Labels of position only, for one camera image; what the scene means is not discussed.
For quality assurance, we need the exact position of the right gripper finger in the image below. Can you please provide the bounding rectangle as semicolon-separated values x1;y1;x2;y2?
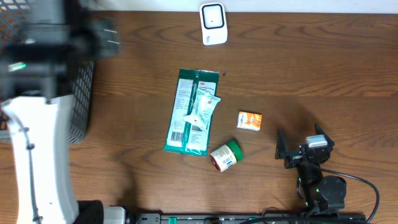
275;129;287;159
315;123;335;147

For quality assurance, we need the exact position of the small orange box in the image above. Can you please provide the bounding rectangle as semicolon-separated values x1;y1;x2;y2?
237;111;262;131

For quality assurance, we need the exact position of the green lid jar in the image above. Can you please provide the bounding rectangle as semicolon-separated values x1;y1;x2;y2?
210;140;244;172

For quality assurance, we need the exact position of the white teal wipes packet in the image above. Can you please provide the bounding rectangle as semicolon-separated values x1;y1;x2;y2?
183;89;221;131

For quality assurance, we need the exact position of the green white glove package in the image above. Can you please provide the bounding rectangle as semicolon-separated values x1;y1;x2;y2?
164;69;220;157

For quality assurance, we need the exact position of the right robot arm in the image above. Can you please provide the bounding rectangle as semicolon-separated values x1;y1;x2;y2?
275;124;346;217

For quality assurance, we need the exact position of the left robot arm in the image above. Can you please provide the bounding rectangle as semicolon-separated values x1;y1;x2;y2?
1;1;134;223

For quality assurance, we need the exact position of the white barcode scanner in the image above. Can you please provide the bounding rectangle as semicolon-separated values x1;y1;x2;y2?
199;2;228;45

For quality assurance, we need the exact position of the grey plastic mesh basket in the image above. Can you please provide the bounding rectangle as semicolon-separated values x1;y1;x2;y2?
1;1;95;144

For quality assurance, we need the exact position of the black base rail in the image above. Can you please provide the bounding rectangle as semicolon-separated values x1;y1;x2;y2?
130;213;367;224

